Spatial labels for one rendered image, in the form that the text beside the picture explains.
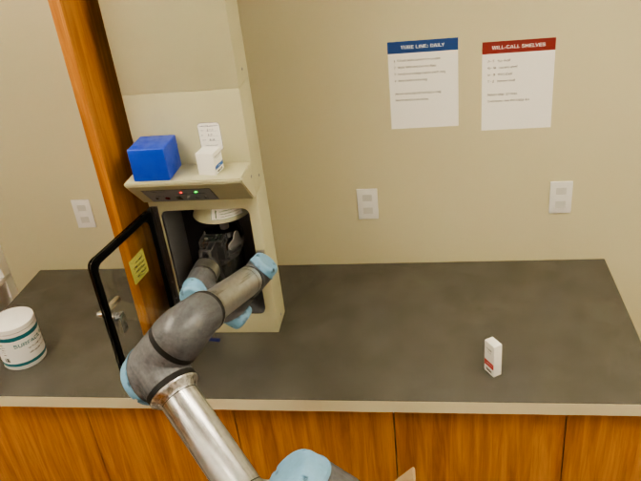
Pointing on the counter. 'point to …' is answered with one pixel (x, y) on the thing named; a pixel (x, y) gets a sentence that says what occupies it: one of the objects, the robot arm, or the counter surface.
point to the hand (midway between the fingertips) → (226, 240)
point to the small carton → (209, 160)
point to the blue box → (155, 157)
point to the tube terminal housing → (135, 107)
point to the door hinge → (164, 253)
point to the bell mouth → (218, 215)
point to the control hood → (235, 190)
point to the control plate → (180, 195)
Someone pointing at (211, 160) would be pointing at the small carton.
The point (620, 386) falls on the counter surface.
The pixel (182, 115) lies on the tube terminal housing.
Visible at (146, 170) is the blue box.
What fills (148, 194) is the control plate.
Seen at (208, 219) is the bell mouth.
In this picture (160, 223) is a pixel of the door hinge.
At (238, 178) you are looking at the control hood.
